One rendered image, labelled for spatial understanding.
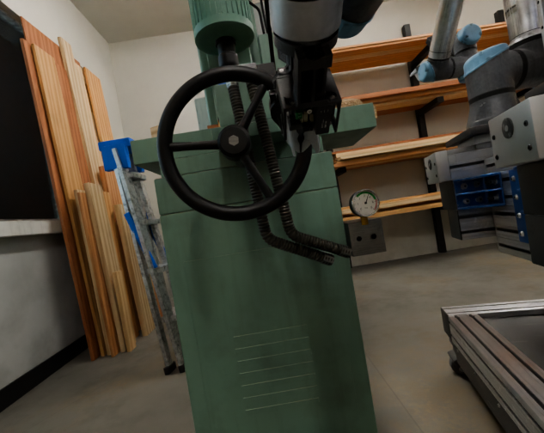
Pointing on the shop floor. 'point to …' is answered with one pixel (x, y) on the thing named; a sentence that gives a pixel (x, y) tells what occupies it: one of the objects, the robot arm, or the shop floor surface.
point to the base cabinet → (268, 324)
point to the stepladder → (145, 242)
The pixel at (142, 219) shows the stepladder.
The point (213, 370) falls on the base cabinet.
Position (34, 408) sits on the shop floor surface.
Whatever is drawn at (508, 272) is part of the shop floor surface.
